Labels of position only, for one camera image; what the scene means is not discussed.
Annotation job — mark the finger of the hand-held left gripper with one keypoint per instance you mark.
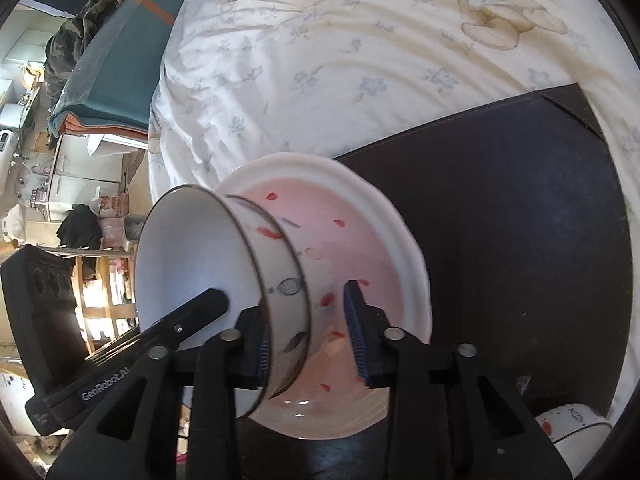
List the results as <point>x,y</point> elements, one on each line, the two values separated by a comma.
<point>200,310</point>

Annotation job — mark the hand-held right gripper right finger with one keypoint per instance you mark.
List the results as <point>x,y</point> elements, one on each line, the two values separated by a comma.
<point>356,340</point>

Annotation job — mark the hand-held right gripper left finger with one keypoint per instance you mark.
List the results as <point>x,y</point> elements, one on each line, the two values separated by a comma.
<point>247,360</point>

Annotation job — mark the large white bowl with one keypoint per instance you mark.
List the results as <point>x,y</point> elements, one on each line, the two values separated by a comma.
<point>190,250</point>

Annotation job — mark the pink strawberry plate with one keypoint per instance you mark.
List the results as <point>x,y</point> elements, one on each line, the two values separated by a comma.
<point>380,260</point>

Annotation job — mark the small white bowl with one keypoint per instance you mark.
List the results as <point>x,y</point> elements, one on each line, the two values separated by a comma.
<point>570,425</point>

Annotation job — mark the wooden shelf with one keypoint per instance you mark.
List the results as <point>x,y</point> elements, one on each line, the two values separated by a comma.
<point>100,300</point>

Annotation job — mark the black clothing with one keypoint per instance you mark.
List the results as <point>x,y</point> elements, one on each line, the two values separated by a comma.
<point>80,227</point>

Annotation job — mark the pink package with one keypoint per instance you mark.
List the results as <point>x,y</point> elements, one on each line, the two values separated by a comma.
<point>114,212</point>

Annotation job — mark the white bedside cabinet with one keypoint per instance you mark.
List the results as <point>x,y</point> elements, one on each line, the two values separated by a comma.
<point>85,180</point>

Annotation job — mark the black mat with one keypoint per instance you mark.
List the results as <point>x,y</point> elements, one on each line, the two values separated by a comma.
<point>500,235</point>

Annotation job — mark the teal folded blanket stack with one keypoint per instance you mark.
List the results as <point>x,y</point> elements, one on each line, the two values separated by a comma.
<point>115,70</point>

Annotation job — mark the bed with printed sheet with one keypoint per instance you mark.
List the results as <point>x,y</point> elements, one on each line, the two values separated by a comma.
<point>350,60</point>

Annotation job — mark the camouflage clothing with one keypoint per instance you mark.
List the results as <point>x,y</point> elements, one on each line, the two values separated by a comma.
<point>95,10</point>

